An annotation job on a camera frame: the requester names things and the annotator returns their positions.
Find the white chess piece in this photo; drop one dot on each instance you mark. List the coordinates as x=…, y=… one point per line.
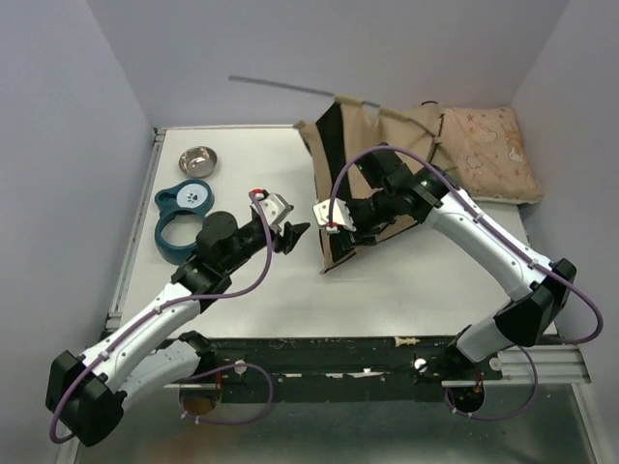
x=405, y=341

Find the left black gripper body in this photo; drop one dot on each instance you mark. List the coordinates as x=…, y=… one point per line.
x=277, y=241

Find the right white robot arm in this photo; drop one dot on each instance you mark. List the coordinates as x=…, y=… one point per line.
x=537, y=287

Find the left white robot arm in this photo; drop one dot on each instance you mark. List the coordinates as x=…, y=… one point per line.
x=88, y=394

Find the pink patterned pillow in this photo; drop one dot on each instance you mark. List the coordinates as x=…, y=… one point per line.
x=486, y=148

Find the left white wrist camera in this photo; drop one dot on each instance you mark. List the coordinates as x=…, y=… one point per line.
x=272, y=207

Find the steel pet bowl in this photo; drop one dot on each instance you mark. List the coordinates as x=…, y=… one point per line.
x=198, y=162

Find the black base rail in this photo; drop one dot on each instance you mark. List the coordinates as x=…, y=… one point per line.
x=330, y=369

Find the beige fabric pet tent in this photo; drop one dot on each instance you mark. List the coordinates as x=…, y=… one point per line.
x=342, y=132

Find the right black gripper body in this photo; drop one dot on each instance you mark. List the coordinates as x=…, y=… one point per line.
x=361, y=237

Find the teal bowl stand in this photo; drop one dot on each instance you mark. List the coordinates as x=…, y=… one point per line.
x=182, y=212

